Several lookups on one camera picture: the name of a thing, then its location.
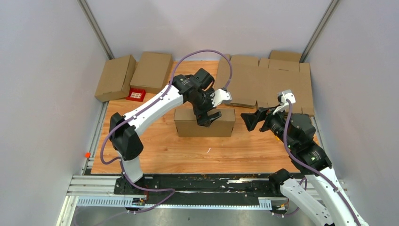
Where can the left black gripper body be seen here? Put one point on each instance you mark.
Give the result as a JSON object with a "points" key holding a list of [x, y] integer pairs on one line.
{"points": [[203, 105]]}

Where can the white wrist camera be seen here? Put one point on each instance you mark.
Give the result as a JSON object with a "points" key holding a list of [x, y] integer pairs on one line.
{"points": [[283, 98], [220, 96]]}

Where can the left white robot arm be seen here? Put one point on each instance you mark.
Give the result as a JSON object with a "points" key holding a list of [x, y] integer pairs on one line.
{"points": [[126, 130]]}

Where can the folded cardboard box upright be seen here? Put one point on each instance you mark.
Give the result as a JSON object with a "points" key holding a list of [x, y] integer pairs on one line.
{"points": [[152, 72]]}

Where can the cardboard box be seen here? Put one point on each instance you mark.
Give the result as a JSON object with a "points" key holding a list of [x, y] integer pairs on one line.
{"points": [[152, 72], [186, 124], [115, 79]]}

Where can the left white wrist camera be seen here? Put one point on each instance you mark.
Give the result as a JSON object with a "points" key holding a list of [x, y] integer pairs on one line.
{"points": [[220, 96]]}

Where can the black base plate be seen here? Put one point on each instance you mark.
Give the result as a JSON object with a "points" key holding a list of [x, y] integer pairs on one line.
{"points": [[216, 191]]}

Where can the red plastic block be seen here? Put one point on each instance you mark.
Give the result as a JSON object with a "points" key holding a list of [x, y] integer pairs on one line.
{"points": [[136, 95]]}

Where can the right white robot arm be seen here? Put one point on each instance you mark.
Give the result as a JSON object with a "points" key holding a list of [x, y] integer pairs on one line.
{"points": [[313, 162]]}

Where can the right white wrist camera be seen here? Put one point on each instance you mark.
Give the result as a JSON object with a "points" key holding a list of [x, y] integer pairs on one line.
{"points": [[283, 98]]}

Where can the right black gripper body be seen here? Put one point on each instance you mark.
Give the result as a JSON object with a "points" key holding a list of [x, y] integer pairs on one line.
{"points": [[275, 124]]}

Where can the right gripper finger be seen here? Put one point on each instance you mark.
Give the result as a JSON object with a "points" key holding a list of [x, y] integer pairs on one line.
{"points": [[266, 110], [252, 119]]}

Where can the stack of flat cardboard sheets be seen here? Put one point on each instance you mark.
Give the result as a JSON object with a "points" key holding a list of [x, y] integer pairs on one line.
{"points": [[256, 82]]}

